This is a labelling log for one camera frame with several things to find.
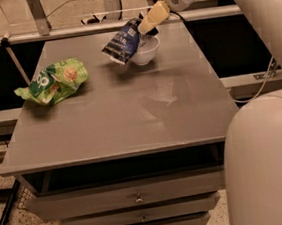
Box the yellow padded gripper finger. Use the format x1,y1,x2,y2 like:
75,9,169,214
138,1,171,35

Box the blue chip bag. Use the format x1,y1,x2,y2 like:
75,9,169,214
97,14,162,68

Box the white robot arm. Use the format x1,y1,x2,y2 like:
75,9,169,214
170,0,282,225

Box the white bowl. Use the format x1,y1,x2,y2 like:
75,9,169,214
130,35,160,66

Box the green chip bag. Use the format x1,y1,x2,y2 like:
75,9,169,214
14,57,89,106

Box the grey drawer cabinet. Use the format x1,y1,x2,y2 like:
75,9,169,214
1,22,237,225

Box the black floor stand bar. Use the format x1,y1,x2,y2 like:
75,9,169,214
0,180,20,225

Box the white cable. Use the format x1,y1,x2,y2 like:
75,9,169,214
228,55,279,106

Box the metal frame rail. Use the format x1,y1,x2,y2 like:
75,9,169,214
0,5,242,45

